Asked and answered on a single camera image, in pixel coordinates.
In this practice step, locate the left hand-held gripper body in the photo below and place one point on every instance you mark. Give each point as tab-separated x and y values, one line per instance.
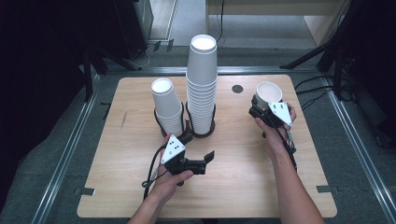
172	149

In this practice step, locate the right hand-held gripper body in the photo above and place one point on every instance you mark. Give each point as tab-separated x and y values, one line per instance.
280	112

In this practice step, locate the white paper cup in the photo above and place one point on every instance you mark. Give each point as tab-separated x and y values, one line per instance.
267	93

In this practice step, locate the black double cup holder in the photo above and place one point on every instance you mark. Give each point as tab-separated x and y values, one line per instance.
205	134

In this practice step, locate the tall stack of white cups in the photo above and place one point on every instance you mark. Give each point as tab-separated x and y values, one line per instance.
202	81

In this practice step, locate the person's right hand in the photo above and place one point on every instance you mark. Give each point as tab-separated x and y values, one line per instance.
274	137

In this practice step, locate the person's left hand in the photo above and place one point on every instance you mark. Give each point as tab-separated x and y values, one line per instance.
169	185

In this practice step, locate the black round table grommet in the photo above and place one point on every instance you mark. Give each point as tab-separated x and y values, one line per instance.
237	89

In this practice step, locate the short stack of white cups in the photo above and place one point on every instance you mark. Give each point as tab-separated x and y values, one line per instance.
166	102

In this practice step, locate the black metal stand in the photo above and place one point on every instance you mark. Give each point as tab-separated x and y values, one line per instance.
337	46
88	74

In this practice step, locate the grey floor tape strip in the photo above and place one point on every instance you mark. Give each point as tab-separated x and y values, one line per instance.
325	188

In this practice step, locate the light wooden furniture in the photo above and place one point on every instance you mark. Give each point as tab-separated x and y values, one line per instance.
280	7

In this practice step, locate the dark curtain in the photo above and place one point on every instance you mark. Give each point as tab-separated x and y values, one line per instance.
378	62
40	77

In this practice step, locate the metal floor rail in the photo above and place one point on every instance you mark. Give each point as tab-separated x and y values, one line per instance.
149	70
67	155
358	146

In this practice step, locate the small dark floor bracket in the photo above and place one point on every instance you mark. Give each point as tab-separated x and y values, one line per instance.
156	45
169	45

